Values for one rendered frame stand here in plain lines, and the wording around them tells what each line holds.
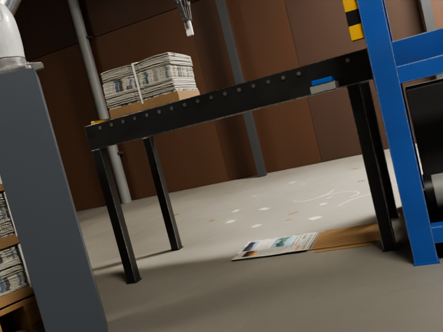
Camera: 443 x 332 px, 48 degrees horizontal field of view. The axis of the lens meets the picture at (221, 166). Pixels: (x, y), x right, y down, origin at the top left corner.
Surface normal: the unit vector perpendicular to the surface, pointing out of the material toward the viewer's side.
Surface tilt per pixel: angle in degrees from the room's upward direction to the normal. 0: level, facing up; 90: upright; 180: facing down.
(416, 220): 90
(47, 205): 90
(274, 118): 90
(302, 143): 90
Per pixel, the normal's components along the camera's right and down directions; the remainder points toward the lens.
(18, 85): 0.27, 0.02
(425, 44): -0.34, 0.17
